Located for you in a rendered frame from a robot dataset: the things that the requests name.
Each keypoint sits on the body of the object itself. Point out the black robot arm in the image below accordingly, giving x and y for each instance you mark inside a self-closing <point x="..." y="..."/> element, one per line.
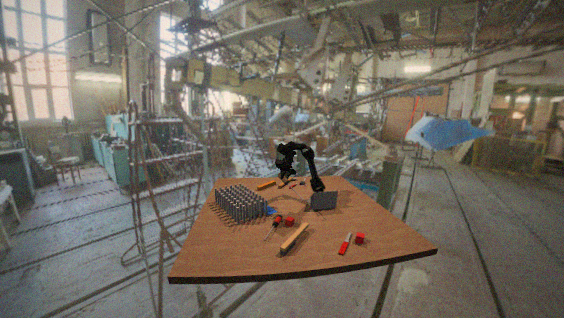
<point x="287" y="150"/>

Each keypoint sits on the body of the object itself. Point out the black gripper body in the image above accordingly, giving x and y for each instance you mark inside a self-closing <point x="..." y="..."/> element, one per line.
<point x="286" y="162"/>

